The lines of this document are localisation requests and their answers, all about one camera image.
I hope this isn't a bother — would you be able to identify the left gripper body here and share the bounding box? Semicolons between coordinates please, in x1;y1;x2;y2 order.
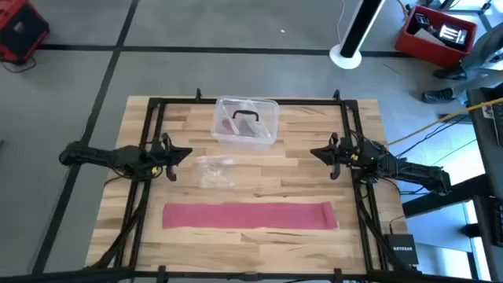
151;144;170;169

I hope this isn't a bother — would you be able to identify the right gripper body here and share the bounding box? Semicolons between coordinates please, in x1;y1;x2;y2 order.
337;144;358;169

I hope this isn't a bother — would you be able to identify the clear plastic bag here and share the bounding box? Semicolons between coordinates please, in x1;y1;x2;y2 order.
196;154;237;189

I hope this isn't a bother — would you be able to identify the clear plastic storage box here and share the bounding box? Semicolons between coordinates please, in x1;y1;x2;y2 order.
211;95;281;149

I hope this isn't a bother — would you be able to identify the clear lid with black handle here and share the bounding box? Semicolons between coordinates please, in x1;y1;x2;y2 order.
213;95;281;142

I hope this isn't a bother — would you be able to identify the pink elastic bandage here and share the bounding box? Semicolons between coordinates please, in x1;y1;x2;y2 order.
162;201;340;231

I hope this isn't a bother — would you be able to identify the red bandage roll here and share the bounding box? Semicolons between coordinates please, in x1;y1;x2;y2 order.
221;116;237;137

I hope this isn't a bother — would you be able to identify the grey bandage roll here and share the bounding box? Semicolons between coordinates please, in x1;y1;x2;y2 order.
237;116;260;138

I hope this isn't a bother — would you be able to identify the black pole with white base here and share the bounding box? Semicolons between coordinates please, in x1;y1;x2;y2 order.
329;0;388;71

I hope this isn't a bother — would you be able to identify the black desk crossbar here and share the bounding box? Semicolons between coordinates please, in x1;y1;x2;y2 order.
401;174;490;219

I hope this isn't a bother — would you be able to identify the person's black shoe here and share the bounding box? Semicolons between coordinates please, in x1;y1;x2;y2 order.
422;86;457;105
432;65;468;82

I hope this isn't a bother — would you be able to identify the red plastic crate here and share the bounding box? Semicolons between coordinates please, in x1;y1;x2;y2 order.
395;4;479;68

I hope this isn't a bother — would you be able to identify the black desk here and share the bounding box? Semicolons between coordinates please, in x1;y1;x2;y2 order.
466;85;503;283

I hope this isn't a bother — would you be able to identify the small black device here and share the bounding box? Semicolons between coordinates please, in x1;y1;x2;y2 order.
412;12;432;31

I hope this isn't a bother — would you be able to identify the silver toaster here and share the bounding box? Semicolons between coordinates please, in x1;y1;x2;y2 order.
437;22;469;51

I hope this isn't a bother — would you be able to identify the black keyboard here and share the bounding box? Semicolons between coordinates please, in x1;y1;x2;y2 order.
490;195;503;249

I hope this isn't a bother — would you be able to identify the person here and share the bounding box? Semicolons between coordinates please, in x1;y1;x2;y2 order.
422;21;503;105

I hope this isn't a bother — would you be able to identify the red and black case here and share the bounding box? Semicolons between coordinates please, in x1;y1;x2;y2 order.
0;0;51;64

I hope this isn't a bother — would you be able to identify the black metal table frame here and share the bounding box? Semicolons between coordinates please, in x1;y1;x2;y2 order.
0;88;503;283

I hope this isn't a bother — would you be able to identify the black cable bundle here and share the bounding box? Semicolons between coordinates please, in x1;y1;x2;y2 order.
355;184;398;273
92;178;152;272

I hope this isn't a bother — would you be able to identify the black Netgear network switch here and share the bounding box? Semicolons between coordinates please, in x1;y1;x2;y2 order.
384;233;420;266

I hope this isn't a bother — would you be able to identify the yellow cable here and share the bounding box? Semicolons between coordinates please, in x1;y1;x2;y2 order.
387;97;503;146

